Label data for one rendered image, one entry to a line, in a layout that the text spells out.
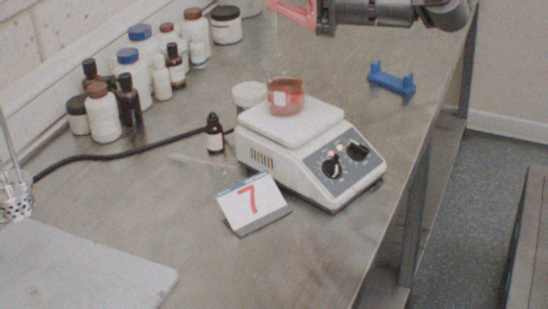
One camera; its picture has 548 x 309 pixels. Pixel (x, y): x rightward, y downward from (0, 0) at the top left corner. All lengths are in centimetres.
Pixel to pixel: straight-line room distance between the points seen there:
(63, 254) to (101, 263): 6
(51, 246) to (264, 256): 30
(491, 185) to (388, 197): 136
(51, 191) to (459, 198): 150
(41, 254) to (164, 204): 20
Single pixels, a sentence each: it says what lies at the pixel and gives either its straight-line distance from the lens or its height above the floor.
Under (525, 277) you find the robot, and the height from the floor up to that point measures 36.
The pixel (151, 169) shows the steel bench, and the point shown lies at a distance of 101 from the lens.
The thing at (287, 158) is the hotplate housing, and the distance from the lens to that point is 89.
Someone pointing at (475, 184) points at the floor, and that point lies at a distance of 224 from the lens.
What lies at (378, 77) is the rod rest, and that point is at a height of 76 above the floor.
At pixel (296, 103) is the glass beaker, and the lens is 92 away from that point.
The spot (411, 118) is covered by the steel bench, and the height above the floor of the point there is 75.
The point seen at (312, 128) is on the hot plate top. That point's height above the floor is 84.
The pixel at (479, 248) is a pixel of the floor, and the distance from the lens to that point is 198.
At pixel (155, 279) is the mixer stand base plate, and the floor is 76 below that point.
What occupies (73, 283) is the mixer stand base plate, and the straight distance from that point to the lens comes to 83.
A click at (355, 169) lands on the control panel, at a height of 79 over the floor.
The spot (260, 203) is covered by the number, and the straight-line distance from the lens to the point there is 89.
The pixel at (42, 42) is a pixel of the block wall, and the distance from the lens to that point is 119.
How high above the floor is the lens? 132
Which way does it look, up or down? 34 degrees down
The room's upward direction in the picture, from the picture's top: 4 degrees counter-clockwise
